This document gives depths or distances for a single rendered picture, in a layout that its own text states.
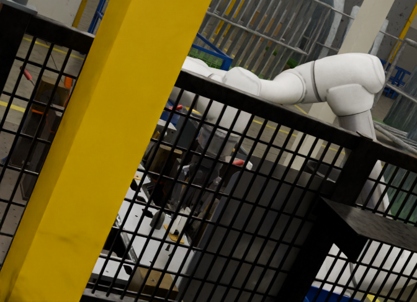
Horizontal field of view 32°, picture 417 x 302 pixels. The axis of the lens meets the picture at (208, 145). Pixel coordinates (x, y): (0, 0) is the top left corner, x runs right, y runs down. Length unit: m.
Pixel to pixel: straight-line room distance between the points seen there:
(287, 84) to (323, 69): 0.15
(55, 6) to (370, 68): 6.86
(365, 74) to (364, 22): 3.68
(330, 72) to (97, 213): 1.31
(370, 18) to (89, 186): 4.99
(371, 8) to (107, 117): 4.99
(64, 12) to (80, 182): 7.86
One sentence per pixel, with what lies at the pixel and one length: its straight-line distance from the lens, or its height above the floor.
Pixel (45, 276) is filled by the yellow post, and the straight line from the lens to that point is 1.02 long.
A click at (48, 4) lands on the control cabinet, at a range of 8.75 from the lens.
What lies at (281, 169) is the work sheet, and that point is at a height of 1.45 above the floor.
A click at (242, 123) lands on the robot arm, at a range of 1.72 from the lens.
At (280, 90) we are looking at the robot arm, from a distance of 2.05.
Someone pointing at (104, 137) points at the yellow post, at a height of 1.45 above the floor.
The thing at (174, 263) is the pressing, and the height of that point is 1.00.
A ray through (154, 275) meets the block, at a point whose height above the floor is 1.06.
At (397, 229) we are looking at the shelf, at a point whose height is 1.43.
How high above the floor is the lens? 1.71
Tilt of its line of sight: 14 degrees down
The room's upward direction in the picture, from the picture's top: 25 degrees clockwise
